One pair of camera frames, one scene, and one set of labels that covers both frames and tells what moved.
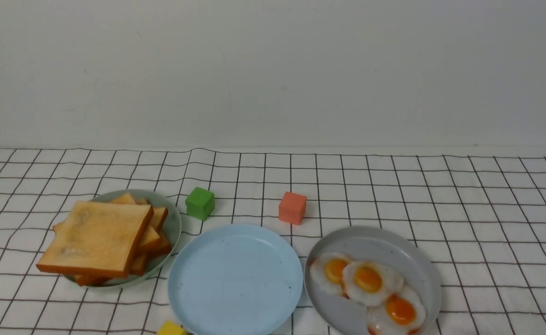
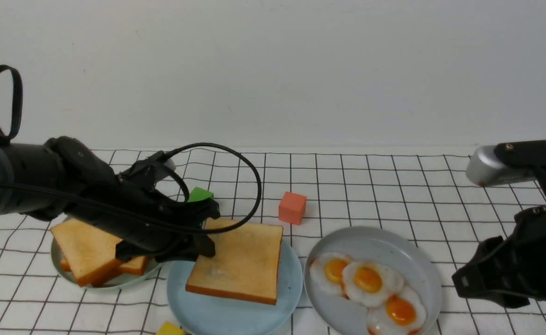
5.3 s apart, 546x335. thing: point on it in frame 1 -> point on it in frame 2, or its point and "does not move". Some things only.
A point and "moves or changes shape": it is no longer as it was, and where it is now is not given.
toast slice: [160, 213] moves or changes shape
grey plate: [334, 315] does not move
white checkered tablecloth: [495, 229] does not move
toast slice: [98, 239] -> [246, 263]
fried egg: [368, 283] does not move
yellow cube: [169, 327] does not move
